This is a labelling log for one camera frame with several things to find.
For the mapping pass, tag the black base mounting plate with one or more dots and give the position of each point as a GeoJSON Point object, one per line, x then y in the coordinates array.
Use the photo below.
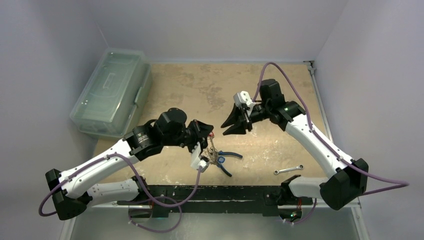
{"type": "Point", "coordinates": [233, 199]}

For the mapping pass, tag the blue handled pliers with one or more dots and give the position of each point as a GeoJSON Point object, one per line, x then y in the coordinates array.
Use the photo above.
{"type": "Point", "coordinates": [230, 157]}

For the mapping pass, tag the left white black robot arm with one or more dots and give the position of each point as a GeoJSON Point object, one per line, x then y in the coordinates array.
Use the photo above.
{"type": "Point", "coordinates": [73, 191]}

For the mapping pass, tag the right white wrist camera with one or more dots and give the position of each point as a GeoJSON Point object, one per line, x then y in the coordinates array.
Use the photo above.
{"type": "Point", "coordinates": [244, 102]}

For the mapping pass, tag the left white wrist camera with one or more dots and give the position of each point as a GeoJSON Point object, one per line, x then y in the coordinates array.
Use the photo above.
{"type": "Point", "coordinates": [198, 161]}

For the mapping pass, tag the aluminium frame rail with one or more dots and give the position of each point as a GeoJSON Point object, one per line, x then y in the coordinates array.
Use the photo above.
{"type": "Point", "coordinates": [110, 221]}

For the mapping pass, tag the small silver wrench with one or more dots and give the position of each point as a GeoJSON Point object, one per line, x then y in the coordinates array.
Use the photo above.
{"type": "Point", "coordinates": [295, 168]}

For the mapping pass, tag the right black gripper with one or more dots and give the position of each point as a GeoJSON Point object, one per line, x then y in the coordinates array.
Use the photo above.
{"type": "Point", "coordinates": [247, 115]}

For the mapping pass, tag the translucent green plastic box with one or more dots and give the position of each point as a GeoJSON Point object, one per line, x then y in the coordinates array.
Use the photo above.
{"type": "Point", "coordinates": [114, 97]}

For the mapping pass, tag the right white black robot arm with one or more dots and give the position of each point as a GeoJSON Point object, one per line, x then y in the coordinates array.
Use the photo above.
{"type": "Point", "coordinates": [345, 178]}

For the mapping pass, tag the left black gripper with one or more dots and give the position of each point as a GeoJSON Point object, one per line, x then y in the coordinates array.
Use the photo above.
{"type": "Point", "coordinates": [202, 130]}

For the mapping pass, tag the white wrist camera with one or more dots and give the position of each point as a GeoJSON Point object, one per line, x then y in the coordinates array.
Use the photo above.
{"type": "Point", "coordinates": [244, 102]}
{"type": "Point", "coordinates": [198, 161]}

